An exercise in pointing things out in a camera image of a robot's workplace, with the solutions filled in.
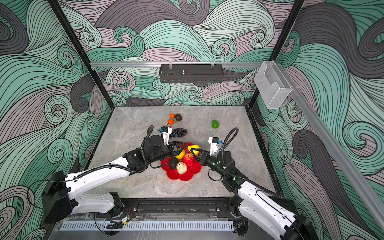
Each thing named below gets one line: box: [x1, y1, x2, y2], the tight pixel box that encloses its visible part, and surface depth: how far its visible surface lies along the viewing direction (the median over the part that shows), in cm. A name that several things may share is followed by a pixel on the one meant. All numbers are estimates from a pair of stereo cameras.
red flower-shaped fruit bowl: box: [160, 142, 202, 182], surface depth 85 cm
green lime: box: [211, 119, 220, 129], surface depth 108 cm
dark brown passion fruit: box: [174, 113, 183, 122], surface depth 110 cm
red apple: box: [183, 153, 194, 166], surface depth 87 cm
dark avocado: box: [169, 157, 178, 170], surface depth 85 cm
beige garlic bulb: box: [176, 161, 188, 175], surface depth 83 cm
